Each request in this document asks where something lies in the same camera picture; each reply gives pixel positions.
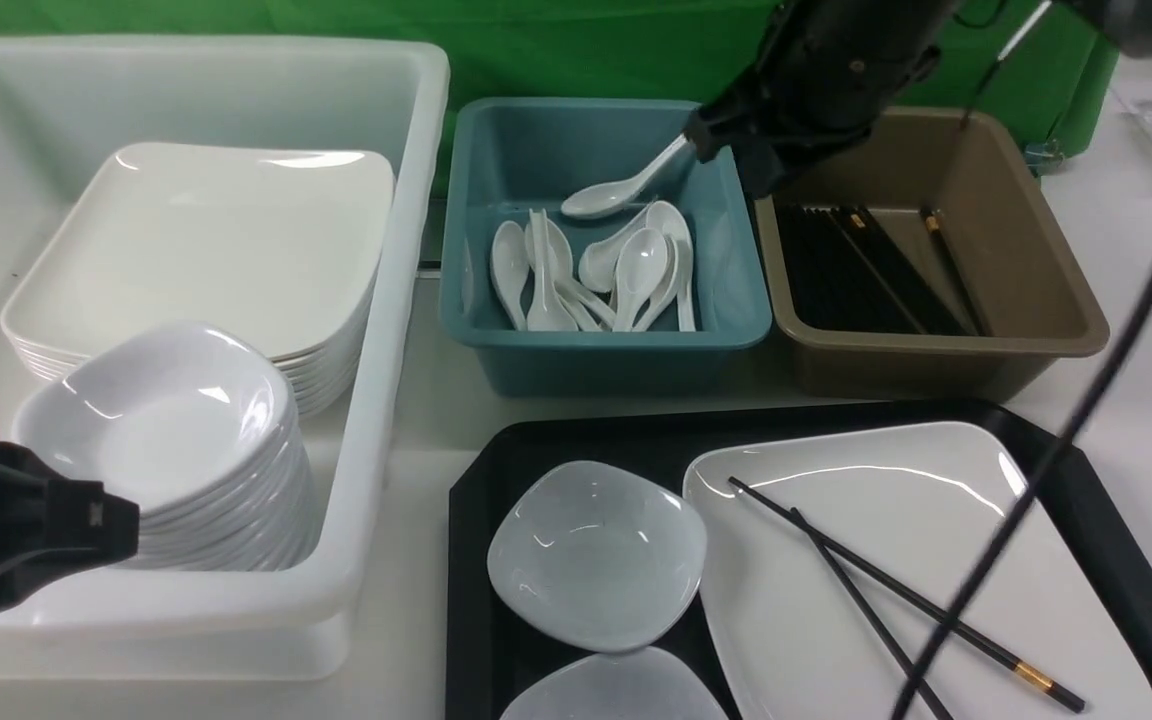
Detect white ceramic spoon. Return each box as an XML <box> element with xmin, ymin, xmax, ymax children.
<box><xmin>559</xmin><ymin>135</ymin><xmax>691</xmax><ymax>220</ymax></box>

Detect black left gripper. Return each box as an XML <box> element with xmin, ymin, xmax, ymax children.
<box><xmin>0</xmin><ymin>442</ymin><xmax>141</xmax><ymax>612</ymax></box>

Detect black chopstick gold tip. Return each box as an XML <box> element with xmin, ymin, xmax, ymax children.
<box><xmin>728</xmin><ymin>477</ymin><xmax>1087</xmax><ymax>714</ymax></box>

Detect brown plastic bin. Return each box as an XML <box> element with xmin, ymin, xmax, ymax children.
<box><xmin>751</xmin><ymin>108</ymin><xmax>1108</xmax><ymax>402</ymax></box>

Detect teal plastic bin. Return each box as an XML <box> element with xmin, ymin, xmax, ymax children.
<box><xmin>440</xmin><ymin>97</ymin><xmax>772</xmax><ymax>397</ymax></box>

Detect green backdrop cloth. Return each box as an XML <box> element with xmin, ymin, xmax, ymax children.
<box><xmin>0</xmin><ymin>1</ymin><xmax>1119</xmax><ymax>156</ymax></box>

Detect grey square bowl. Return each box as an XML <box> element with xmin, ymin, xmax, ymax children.
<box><xmin>500</xmin><ymin>647</ymin><xmax>727</xmax><ymax>719</ymax></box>
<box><xmin>486</xmin><ymin>460</ymin><xmax>708</xmax><ymax>653</ymax></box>

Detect large white plastic tub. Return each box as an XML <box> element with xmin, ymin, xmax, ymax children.
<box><xmin>0</xmin><ymin>35</ymin><xmax>450</xmax><ymax>682</ymax></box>

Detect large white rice plate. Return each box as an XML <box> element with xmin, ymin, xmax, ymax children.
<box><xmin>684</xmin><ymin>420</ymin><xmax>1152</xmax><ymax>719</ymax></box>

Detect stack of white square plates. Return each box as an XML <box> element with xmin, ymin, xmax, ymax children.
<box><xmin>0</xmin><ymin>142</ymin><xmax>396</xmax><ymax>416</ymax></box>

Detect pile of white spoons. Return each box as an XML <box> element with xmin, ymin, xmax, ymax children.
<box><xmin>488</xmin><ymin>200</ymin><xmax>699</xmax><ymax>333</ymax></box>

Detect stack of grey bowls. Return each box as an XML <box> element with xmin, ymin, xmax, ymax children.
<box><xmin>13</xmin><ymin>323</ymin><xmax>319</xmax><ymax>571</ymax></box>

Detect black chopsticks in bin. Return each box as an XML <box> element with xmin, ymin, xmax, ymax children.
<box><xmin>774</xmin><ymin>205</ymin><xmax>983</xmax><ymax>338</ymax></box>

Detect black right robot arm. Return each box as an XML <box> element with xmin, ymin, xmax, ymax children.
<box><xmin>681</xmin><ymin>1</ymin><xmax>1152</xmax><ymax>199</ymax></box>

